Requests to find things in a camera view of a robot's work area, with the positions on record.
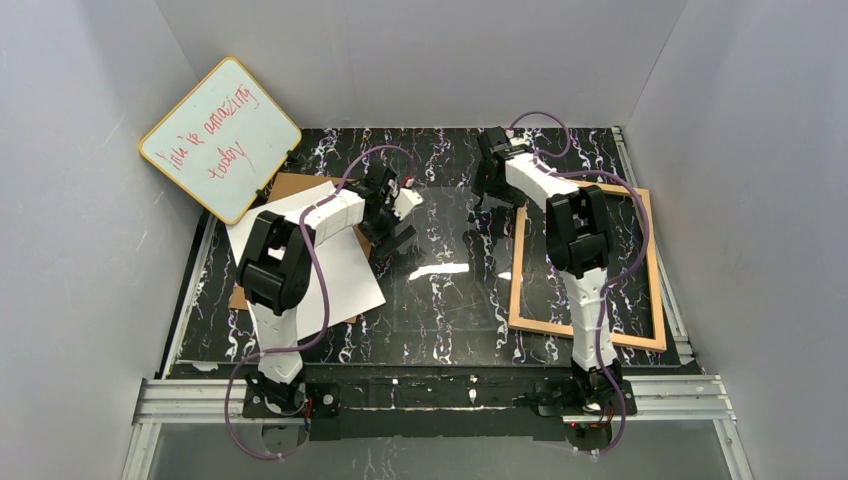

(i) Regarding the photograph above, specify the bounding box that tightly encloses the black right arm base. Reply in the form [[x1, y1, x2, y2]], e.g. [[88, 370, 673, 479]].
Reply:
[[524, 377, 638, 418]]

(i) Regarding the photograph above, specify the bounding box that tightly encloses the aluminium mounting rail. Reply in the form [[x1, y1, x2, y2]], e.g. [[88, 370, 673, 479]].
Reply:
[[133, 374, 736, 423]]

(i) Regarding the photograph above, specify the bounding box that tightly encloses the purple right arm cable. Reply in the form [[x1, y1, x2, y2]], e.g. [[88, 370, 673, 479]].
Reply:
[[507, 110, 655, 457]]

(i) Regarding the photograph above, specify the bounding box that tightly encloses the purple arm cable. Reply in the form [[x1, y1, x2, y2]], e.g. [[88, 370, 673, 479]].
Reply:
[[507, 110, 655, 457], [223, 144, 419, 463]]

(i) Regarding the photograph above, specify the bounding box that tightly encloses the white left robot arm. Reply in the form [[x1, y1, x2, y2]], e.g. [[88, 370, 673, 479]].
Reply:
[[231, 166, 423, 384]]

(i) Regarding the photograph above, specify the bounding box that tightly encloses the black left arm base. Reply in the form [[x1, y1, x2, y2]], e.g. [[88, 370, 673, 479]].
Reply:
[[242, 380, 341, 419]]

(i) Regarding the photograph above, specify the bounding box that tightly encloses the brown frame backing board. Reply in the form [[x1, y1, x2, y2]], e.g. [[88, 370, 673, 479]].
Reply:
[[227, 172, 376, 326]]

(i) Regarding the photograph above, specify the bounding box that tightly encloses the wooden picture frame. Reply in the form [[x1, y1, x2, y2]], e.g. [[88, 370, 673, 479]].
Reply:
[[507, 205, 669, 353]]

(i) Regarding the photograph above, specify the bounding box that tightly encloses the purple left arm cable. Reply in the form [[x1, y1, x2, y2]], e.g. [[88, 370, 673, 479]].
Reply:
[[223, 144, 419, 463]]

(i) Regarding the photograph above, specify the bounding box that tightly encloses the yellow-edged whiteboard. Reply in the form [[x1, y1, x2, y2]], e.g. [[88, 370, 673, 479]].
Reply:
[[138, 56, 302, 225]]

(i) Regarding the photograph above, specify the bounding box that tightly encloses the printed colour photo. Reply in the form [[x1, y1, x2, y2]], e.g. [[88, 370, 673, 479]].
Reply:
[[225, 180, 388, 343]]

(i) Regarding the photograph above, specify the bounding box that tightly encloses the clear frame glass sheet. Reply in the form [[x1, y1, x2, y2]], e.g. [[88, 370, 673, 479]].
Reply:
[[387, 186, 515, 334]]

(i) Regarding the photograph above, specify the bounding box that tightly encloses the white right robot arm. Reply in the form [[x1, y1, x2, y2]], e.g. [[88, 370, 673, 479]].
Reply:
[[472, 127, 616, 372]]

